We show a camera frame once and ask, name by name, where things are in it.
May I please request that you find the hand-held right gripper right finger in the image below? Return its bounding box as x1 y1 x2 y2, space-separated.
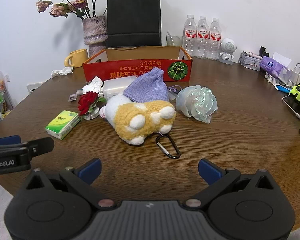
185 158 275 209

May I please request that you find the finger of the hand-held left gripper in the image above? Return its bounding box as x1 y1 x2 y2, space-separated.
0 137 55 159
0 135 22 147

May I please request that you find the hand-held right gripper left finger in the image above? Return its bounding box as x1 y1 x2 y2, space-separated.
25 158 117 209

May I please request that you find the green tissue packet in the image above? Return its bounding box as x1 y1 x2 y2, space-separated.
44 110 82 140

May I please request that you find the black carabiner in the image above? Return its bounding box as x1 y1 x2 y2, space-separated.
155 134 181 159

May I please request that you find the red rose ornament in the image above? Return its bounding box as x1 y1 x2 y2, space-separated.
77 91 107 120

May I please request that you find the iridescent plastic bag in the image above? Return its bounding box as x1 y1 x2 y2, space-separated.
175 85 218 124

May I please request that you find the white and tan plush toy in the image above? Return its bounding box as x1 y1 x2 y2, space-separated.
99 93 177 146

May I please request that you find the small white tissue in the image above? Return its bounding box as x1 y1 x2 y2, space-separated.
82 76 104 97

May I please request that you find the translucent plastic box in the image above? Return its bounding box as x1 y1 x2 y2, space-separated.
101 76 137 98

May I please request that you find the purple cloth pouch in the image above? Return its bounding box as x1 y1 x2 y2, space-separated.
123 67 169 103

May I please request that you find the red cardboard box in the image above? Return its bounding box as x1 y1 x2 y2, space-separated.
82 46 193 83

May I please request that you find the rack of colourful packets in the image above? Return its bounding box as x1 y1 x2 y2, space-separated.
0 67 18 130

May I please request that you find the white ribbed box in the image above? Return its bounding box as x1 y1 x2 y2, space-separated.
26 82 45 94

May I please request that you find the large crumpled white tissue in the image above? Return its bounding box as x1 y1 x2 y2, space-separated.
51 67 74 78

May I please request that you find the yellow mug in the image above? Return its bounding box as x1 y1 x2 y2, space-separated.
64 49 89 68

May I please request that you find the white and pink case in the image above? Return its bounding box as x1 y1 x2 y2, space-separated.
239 51 263 70

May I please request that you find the purple tissue pack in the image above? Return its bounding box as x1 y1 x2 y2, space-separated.
259 52 293 80

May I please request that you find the purple ceramic vase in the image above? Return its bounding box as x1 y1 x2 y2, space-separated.
82 15 108 58

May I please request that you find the white robot toy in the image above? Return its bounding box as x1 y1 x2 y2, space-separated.
219 38 238 65

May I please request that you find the white charger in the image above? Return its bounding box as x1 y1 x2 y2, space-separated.
289 64 300 83

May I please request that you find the clear water bottle red label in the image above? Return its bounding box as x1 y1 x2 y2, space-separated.
196 16 210 59
209 18 222 61
182 15 197 57

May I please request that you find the clear glass cup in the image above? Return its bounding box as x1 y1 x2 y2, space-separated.
166 34 183 47

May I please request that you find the black paper bag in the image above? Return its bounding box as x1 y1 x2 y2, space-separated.
106 0 162 48

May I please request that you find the small purple strap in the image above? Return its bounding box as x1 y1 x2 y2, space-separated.
168 86 183 100

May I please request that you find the white cable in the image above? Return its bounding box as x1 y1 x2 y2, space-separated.
282 96 300 120

